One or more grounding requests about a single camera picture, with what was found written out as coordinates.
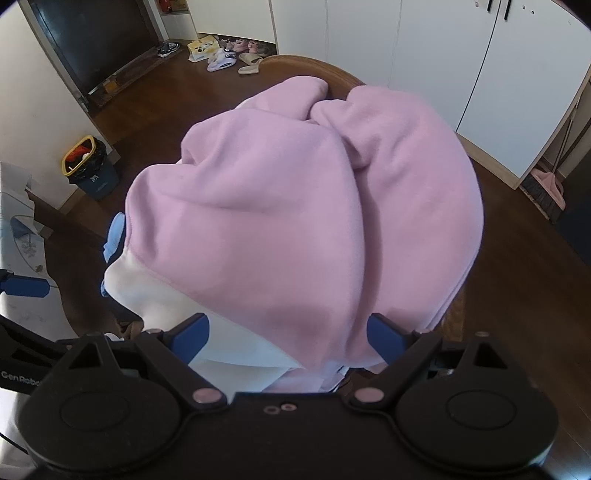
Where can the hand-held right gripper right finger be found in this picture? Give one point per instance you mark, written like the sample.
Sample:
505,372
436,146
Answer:
385,337

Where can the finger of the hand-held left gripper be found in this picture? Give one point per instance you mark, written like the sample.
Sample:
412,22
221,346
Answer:
27,286

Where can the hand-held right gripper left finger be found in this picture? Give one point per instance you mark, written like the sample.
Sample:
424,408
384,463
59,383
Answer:
191,336

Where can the light blue cloth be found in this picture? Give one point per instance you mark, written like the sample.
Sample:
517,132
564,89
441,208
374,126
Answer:
114,233

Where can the pink sweatshirt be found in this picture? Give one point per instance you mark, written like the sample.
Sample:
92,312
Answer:
295,207

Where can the blue trash bin yellow rim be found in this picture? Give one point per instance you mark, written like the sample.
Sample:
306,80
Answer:
99,177

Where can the pink broom with dustpan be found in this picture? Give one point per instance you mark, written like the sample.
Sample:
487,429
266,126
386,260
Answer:
549,184

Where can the dark door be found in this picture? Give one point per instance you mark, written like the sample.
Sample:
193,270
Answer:
92,37

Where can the dark sneakers pair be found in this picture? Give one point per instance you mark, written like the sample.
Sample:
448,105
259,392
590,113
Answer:
168,48

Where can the row of shoes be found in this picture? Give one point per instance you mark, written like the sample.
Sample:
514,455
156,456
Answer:
224,61

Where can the yellow cartoon box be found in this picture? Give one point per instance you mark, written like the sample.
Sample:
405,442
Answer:
202,50

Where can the white shelf unit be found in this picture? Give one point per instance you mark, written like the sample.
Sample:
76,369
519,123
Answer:
182,27

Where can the white wardrobe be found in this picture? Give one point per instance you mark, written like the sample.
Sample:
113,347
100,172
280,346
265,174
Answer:
415,37

